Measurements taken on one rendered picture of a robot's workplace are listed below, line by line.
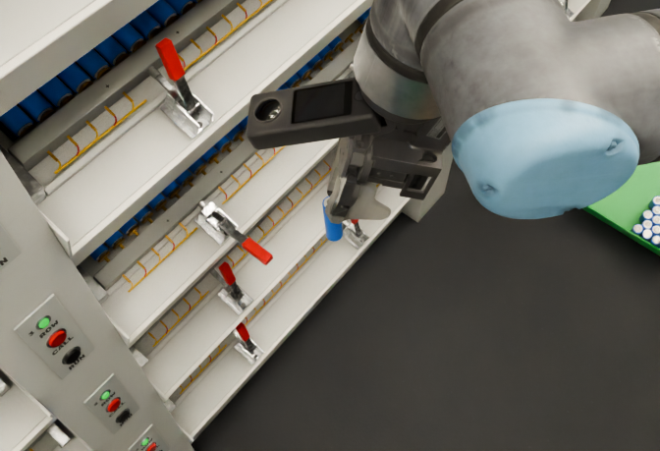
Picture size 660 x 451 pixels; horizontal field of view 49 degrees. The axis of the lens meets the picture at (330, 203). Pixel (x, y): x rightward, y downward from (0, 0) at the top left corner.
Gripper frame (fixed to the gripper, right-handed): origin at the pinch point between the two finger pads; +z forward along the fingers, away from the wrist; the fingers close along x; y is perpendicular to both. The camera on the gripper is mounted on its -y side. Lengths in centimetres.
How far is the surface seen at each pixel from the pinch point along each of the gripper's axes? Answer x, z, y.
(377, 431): -6, 60, 21
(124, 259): -5.7, 8.5, -19.7
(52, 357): -18.3, 4.0, -23.0
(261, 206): 4.4, 10.1, -6.3
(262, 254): -3.2, 7.4, -5.6
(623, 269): 29, 50, 66
